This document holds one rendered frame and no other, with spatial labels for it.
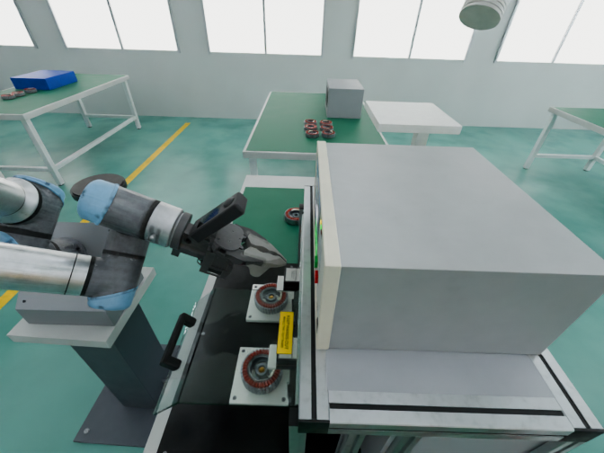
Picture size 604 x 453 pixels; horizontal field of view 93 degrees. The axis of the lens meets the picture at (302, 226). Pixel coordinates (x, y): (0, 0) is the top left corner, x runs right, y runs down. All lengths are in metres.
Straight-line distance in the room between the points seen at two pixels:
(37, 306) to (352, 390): 1.00
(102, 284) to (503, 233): 0.69
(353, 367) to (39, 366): 1.93
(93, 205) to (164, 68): 5.13
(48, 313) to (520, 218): 1.25
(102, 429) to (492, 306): 1.71
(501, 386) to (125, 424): 1.59
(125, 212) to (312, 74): 4.76
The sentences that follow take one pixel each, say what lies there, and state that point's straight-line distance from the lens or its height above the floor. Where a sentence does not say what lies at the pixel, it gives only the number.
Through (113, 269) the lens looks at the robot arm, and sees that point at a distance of 0.65.
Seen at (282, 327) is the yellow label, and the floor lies 1.07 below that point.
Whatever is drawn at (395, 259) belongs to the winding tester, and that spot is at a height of 1.32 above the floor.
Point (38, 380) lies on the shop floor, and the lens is 2.19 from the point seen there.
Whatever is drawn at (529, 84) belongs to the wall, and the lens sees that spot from 6.29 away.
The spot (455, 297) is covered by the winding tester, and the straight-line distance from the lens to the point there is 0.47.
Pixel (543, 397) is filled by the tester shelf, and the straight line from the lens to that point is 0.63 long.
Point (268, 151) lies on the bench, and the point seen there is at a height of 0.75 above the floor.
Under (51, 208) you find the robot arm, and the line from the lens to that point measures 1.01.
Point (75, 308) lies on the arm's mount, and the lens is 1.15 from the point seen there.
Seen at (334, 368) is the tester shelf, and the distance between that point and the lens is 0.53.
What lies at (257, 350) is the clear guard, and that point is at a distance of 0.60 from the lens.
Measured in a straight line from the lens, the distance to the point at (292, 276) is 0.90.
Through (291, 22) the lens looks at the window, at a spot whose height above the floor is 1.39.
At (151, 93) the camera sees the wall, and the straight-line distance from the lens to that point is 5.84.
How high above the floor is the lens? 1.58
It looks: 38 degrees down
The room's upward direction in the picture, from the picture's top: 2 degrees clockwise
